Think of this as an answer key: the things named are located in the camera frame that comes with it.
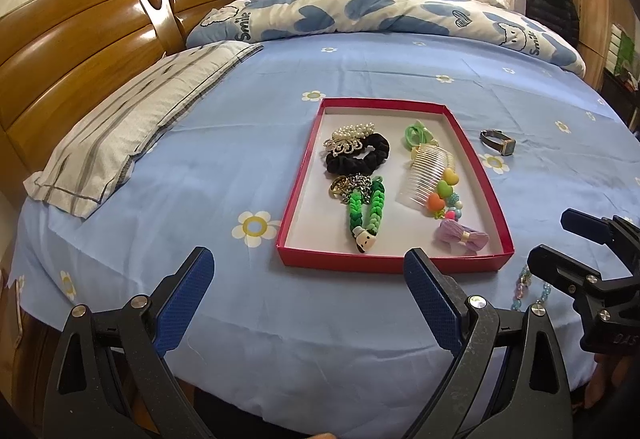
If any green hair tie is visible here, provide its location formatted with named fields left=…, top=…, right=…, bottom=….
left=404, top=118, right=435, bottom=151

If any red shallow tray box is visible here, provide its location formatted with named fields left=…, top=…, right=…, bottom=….
left=276, top=98, right=516, bottom=276

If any black bag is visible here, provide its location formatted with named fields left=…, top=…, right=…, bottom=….
left=525, top=0, right=581, bottom=50

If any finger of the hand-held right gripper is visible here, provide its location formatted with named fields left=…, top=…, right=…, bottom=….
left=560, top=207, right=640, bottom=261
left=527, top=244, right=604, bottom=301

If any gold wristwatch with dark strap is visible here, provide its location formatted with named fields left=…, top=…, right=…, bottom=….
left=480, top=129, right=515, bottom=159

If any grey striped pillow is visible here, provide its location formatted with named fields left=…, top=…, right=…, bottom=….
left=23, top=42, right=265, bottom=220

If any green white package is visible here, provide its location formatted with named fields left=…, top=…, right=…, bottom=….
left=607, top=21, right=640, bottom=85

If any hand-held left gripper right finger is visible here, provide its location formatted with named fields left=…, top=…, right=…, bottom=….
left=403, top=247, right=574, bottom=439

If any pearl hair clip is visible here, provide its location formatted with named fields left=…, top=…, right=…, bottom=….
left=333, top=121, right=375, bottom=142

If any silver chain bracelet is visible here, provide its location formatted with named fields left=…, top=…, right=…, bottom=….
left=347, top=172, right=374, bottom=205

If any blue heart print duvet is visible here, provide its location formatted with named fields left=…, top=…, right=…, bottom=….
left=186, top=0, right=587, bottom=75

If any green braided keychain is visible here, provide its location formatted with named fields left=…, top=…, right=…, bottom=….
left=345, top=175, right=387, bottom=255

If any blue flower print bed sheet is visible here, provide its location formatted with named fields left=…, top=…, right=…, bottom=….
left=10, top=26, right=640, bottom=436

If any wooden headboard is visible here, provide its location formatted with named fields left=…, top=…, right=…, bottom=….
left=0, top=0, right=254, bottom=200

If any rhinestone hair clip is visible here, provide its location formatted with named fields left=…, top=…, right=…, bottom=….
left=322, top=138, right=366, bottom=160

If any purple bow hair clip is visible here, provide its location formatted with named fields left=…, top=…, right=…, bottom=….
left=433, top=204, right=490, bottom=251

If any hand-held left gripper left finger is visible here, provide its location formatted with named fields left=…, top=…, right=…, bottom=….
left=42, top=246, right=216, bottom=439

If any pastel bead bracelet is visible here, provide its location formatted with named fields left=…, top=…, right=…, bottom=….
left=510, top=264, right=554, bottom=313

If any clear plastic hair comb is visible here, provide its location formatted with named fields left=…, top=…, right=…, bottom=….
left=397, top=143, right=457, bottom=209

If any person's right hand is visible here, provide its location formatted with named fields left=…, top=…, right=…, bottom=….
left=582, top=352, right=632, bottom=413

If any gold rings bracelet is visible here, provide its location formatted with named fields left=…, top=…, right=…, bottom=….
left=328, top=176, right=354, bottom=201

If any black velvet scrunchie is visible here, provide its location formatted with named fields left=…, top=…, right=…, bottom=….
left=325, top=132, right=391, bottom=176

